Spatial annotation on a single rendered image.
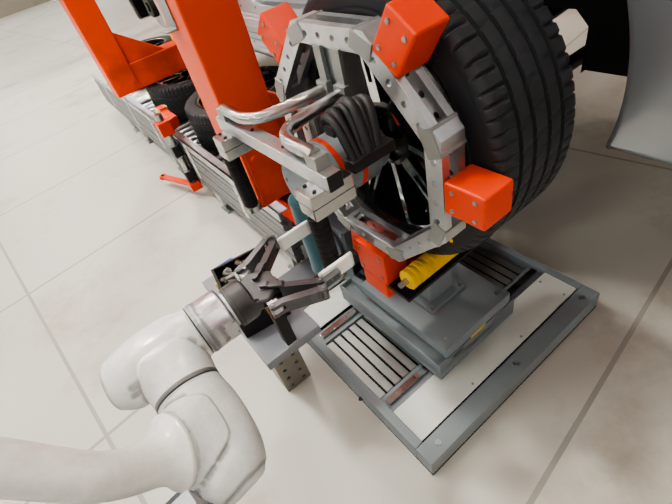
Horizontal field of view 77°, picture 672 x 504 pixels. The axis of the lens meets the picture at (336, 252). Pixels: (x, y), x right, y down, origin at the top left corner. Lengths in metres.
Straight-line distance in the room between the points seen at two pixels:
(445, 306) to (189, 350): 0.93
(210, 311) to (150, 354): 0.10
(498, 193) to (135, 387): 0.63
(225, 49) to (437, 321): 1.00
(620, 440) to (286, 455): 0.98
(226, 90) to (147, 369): 0.86
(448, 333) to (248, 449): 0.86
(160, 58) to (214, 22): 2.00
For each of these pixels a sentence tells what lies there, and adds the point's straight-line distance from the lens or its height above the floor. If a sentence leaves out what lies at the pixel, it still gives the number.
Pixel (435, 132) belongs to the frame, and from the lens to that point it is 0.73.
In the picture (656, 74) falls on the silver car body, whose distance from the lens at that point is 1.03.
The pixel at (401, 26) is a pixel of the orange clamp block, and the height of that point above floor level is 1.13.
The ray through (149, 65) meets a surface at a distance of 3.26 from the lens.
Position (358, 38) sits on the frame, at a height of 1.11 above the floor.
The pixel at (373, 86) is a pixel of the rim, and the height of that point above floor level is 0.96.
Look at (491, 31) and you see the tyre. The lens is 0.81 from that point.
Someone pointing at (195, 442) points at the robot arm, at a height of 0.84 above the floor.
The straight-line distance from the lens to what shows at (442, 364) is 1.36.
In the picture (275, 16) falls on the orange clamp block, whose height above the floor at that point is 1.11.
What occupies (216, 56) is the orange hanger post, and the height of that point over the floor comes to 1.02.
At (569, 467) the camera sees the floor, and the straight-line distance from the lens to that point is 1.45.
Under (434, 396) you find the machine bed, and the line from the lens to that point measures 1.41.
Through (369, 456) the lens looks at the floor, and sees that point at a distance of 1.44.
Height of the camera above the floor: 1.33
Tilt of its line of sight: 42 degrees down
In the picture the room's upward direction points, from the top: 17 degrees counter-clockwise
